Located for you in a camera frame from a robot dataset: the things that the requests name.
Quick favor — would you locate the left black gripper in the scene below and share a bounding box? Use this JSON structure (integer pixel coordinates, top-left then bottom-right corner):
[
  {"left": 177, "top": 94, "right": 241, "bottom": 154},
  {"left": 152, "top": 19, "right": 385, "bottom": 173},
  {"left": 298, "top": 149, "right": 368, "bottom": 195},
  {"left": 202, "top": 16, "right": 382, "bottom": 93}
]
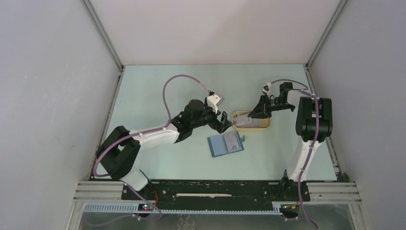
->
[{"left": 191, "top": 102, "right": 232, "bottom": 134}]

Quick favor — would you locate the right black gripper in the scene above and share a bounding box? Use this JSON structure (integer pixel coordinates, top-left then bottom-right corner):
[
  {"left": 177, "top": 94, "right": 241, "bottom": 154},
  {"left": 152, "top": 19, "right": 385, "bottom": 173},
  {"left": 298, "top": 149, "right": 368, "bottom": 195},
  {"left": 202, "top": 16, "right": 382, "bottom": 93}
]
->
[{"left": 248, "top": 93, "right": 294, "bottom": 119}]

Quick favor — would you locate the beige oval tray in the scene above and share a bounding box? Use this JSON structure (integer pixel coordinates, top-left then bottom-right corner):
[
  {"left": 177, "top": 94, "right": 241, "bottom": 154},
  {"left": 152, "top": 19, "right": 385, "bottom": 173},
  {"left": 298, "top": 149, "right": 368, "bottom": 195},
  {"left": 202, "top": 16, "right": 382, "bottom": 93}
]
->
[{"left": 232, "top": 110, "right": 271, "bottom": 132}]

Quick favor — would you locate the blue card holder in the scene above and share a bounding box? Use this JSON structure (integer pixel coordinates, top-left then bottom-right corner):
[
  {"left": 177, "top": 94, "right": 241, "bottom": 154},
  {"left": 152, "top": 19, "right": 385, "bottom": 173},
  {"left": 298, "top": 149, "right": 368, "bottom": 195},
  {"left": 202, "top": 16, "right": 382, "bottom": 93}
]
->
[{"left": 207, "top": 131, "right": 246, "bottom": 158}]

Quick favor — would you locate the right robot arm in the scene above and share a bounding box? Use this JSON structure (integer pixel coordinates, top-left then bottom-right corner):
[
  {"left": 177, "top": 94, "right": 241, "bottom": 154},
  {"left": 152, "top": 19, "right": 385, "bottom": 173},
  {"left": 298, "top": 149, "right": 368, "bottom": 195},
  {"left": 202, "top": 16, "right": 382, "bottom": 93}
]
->
[{"left": 248, "top": 79, "right": 333, "bottom": 183}]

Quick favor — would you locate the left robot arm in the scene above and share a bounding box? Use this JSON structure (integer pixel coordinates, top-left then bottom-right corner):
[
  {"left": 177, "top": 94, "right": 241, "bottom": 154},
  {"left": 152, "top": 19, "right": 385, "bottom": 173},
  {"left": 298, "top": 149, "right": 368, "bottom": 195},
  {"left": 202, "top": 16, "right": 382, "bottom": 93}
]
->
[{"left": 94, "top": 100, "right": 232, "bottom": 200}]

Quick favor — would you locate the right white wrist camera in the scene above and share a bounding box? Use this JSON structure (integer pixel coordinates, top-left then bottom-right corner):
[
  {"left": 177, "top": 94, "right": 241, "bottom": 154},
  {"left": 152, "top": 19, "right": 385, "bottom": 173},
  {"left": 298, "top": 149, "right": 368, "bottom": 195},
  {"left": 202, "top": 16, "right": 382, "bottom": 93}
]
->
[{"left": 262, "top": 82, "right": 273, "bottom": 97}]

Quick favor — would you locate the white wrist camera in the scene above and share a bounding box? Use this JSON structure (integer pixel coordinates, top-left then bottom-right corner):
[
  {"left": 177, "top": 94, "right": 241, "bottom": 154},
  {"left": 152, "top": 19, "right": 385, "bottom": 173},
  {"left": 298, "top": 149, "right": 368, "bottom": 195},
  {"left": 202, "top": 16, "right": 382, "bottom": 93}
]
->
[
  {"left": 206, "top": 91, "right": 224, "bottom": 114},
  {"left": 262, "top": 82, "right": 273, "bottom": 97}
]

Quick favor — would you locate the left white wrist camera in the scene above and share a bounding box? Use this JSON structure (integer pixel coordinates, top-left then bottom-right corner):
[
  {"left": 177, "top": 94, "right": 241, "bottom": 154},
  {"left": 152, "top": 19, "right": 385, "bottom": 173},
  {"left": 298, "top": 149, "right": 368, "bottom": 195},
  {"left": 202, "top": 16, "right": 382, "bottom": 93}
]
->
[{"left": 206, "top": 91, "right": 224, "bottom": 114}]

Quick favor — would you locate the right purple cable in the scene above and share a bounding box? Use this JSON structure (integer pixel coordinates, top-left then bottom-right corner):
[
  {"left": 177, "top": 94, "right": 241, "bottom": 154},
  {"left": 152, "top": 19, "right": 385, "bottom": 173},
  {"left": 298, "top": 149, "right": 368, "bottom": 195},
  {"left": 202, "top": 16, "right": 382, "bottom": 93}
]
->
[{"left": 270, "top": 79, "right": 321, "bottom": 229}]

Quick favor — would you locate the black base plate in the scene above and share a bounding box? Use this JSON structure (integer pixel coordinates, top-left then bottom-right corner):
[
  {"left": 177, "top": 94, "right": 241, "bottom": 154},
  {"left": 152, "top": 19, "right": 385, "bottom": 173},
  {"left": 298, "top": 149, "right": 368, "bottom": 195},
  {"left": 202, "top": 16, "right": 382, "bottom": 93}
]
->
[{"left": 139, "top": 180, "right": 310, "bottom": 210}]

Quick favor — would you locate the aluminium frame rail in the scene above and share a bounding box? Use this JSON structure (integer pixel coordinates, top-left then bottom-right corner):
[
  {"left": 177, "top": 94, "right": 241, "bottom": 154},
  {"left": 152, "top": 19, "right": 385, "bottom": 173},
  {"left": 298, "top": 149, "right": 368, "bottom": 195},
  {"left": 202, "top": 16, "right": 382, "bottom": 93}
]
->
[{"left": 73, "top": 180, "right": 362, "bottom": 206}]

